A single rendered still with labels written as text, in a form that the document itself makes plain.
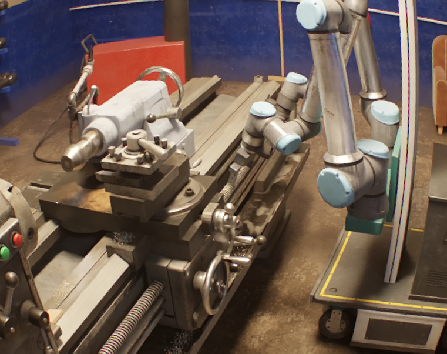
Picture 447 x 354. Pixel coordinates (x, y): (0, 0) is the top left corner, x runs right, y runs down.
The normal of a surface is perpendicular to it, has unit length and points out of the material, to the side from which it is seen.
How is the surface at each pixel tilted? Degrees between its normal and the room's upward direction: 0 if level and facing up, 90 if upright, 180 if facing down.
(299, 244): 0
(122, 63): 90
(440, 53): 90
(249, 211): 0
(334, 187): 95
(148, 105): 82
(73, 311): 36
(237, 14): 90
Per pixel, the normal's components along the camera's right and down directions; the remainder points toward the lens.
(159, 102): 0.89, -0.11
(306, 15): -0.76, 0.21
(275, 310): -0.05, -0.89
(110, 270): 0.51, -0.66
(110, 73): 0.00, 0.45
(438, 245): -0.41, 0.43
